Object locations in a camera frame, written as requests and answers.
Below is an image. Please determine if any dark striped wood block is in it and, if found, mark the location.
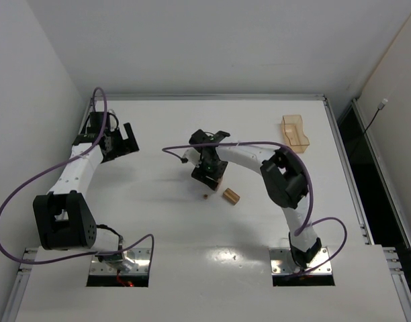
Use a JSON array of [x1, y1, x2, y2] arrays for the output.
[[222, 188, 240, 205]]

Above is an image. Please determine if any transparent amber plastic box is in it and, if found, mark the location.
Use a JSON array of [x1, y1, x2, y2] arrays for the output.
[[281, 115, 310, 154]]

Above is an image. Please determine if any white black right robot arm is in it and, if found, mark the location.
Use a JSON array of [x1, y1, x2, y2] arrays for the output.
[[183, 129, 322, 269]]

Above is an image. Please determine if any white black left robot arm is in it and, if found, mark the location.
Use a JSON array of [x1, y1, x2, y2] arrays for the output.
[[33, 112, 140, 262]]

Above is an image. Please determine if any aluminium table frame rail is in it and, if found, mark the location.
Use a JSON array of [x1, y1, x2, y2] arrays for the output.
[[107, 94, 326, 101]]

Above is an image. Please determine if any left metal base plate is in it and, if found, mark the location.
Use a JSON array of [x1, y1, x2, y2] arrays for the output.
[[89, 248, 152, 276]]

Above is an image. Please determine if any metal base plate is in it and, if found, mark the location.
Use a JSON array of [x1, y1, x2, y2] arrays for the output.
[[89, 248, 152, 276], [269, 248, 332, 276]]

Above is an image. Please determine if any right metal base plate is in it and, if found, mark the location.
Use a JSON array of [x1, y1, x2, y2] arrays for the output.
[[269, 248, 332, 276]]

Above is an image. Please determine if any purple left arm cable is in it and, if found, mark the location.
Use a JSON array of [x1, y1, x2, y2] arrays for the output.
[[0, 87, 155, 266]]

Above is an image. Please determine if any black wall cable white plug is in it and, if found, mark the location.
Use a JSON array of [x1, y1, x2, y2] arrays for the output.
[[362, 98, 388, 136]]

